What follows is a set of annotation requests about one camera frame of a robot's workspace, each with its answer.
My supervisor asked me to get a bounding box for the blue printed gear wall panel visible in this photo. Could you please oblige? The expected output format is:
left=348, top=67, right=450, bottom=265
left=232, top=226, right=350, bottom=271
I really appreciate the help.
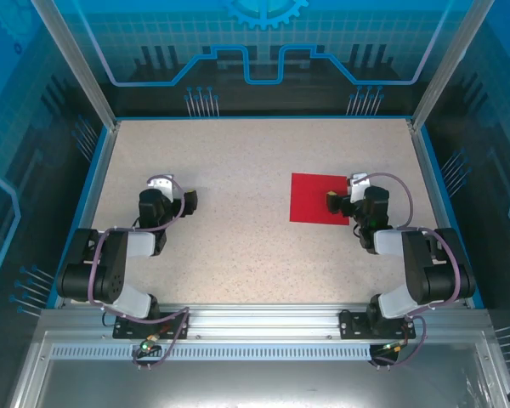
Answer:
left=50, top=0, right=464, bottom=119

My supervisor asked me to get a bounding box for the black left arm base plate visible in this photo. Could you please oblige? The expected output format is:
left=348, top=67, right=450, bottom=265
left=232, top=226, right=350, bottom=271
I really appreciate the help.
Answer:
left=112, top=311, right=191, bottom=340

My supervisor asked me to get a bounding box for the cable connector with green light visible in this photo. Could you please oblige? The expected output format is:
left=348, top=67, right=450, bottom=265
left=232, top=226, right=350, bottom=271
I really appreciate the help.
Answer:
left=139, top=333, right=162, bottom=354
left=376, top=339, right=409, bottom=356

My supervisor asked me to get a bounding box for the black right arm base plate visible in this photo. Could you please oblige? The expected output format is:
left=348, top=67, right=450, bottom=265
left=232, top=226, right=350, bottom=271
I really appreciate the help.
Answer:
left=338, top=309, right=417, bottom=340

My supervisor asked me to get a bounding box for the blue printed side wall panel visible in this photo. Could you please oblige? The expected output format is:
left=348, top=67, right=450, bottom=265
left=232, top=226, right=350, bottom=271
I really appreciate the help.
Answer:
left=420, top=0, right=510, bottom=341
left=0, top=0, right=111, bottom=328

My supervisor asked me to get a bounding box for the grey sheet metal tray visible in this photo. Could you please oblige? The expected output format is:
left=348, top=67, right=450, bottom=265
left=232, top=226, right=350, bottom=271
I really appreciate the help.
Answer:
left=8, top=330, right=510, bottom=408

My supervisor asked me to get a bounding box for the aluminium table side rail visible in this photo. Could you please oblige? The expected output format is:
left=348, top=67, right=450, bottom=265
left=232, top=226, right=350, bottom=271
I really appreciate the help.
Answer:
left=409, top=120, right=473, bottom=309
left=53, top=120, right=121, bottom=309

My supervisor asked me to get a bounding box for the aluminium mounting rail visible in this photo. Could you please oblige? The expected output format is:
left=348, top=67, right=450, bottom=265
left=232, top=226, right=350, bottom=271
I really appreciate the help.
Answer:
left=39, top=302, right=493, bottom=342

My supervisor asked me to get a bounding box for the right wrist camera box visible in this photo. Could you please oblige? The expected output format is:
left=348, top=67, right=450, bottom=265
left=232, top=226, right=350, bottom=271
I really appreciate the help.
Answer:
left=348, top=172, right=372, bottom=204

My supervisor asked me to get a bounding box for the blue table border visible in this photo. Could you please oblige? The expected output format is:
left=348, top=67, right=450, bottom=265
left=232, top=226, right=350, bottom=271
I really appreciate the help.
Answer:
left=45, top=113, right=487, bottom=310

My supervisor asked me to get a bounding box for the aluminium frame post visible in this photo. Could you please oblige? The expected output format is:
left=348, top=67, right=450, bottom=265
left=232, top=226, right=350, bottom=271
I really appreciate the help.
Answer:
left=30, top=0, right=121, bottom=131
left=410, top=0, right=485, bottom=131

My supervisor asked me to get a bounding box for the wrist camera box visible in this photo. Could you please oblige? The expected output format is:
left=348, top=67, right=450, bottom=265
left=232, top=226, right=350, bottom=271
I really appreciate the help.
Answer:
left=348, top=172, right=372, bottom=204
left=146, top=173, right=176, bottom=200

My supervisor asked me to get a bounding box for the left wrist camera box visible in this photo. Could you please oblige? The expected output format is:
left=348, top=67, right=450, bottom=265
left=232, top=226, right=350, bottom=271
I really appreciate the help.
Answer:
left=146, top=173, right=176, bottom=200

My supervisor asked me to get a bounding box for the slotted metal cable duct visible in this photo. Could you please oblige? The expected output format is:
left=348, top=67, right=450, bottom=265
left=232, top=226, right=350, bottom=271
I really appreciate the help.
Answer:
left=49, top=344, right=377, bottom=360

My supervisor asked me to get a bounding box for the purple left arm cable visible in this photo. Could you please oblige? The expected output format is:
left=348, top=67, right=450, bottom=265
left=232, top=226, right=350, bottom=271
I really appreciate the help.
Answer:
left=87, top=173, right=191, bottom=370

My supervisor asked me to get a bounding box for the red paper sheet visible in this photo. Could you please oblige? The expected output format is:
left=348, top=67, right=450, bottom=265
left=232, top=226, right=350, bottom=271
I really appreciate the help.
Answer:
left=289, top=172, right=351, bottom=226

